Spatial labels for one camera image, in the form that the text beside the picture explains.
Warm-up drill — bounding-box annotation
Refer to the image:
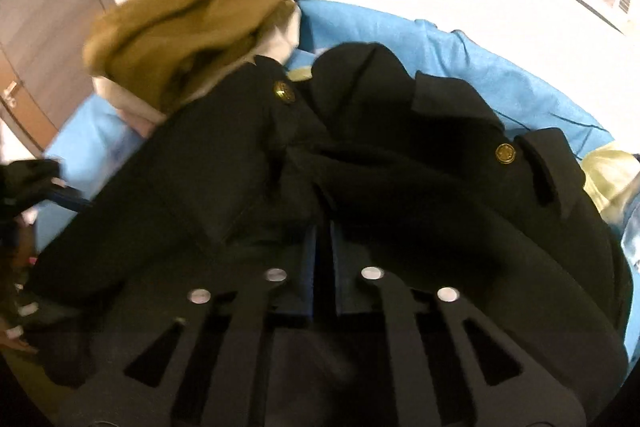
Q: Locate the grey door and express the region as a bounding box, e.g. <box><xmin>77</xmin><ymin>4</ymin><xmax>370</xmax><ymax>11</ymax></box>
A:
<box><xmin>1</xmin><ymin>0</ymin><xmax>114</xmax><ymax>155</ymax></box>

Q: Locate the olive green garment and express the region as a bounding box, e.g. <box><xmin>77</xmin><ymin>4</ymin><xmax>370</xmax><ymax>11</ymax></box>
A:
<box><xmin>84</xmin><ymin>0</ymin><xmax>296</xmax><ymax>113</ymax></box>

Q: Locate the black coat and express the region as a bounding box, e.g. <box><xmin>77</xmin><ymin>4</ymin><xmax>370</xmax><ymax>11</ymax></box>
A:
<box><xmin>25</xmin><ymin>44</ymin><xmax>632</xmax><ymax>426</ymax></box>

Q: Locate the cream white garment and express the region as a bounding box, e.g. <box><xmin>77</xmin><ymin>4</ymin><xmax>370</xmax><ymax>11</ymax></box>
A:
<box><xmin>92</xmin><ymin>3</ymin><xmax>302</xmax><ymax>126</ymax></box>

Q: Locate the blue floral bed sheet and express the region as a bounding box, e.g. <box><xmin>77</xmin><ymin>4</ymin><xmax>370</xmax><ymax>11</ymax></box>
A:
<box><xmin>27</xmin><ymin>0</ymin><xmax>634</xmax><ymax>372</ymax></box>

